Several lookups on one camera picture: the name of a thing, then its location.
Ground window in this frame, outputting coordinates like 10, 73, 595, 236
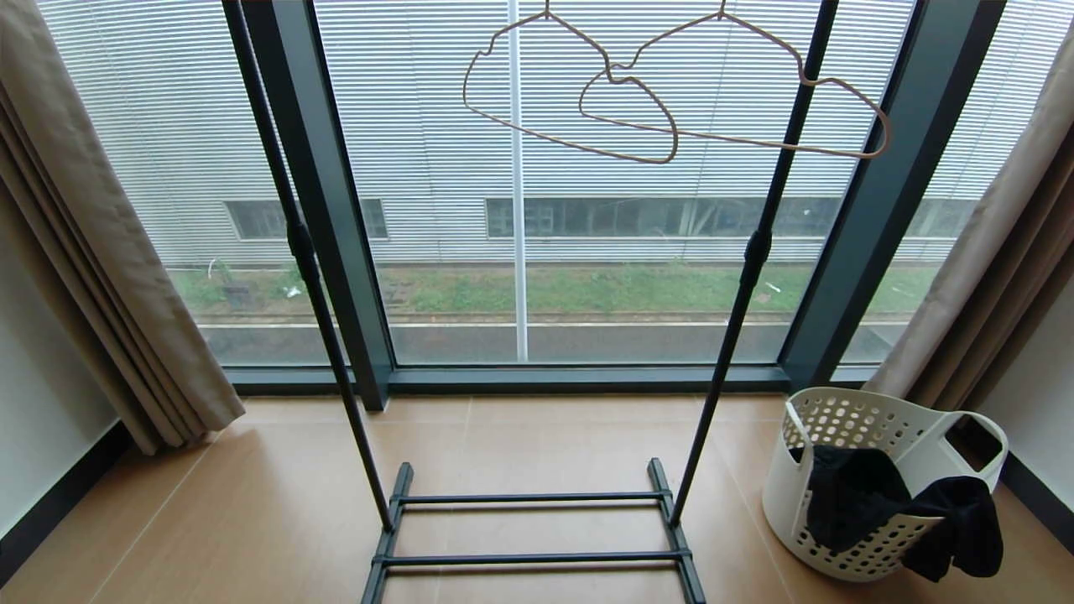
34, 0, 1074, 412

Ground beige curtain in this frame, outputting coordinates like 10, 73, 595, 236
864, 34, 1074, 412
0, 0, 246, 456

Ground black shorts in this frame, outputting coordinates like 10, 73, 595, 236
789, 443, 1005, 584

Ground pink clothes hanger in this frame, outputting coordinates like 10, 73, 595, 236
579, 0, 892, 160
463, 0, 679, 165

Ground white laundry basket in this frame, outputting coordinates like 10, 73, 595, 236
762, 386, 1010, 584

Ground black clothes rack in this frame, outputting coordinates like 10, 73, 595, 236
220, 0, 842, 604

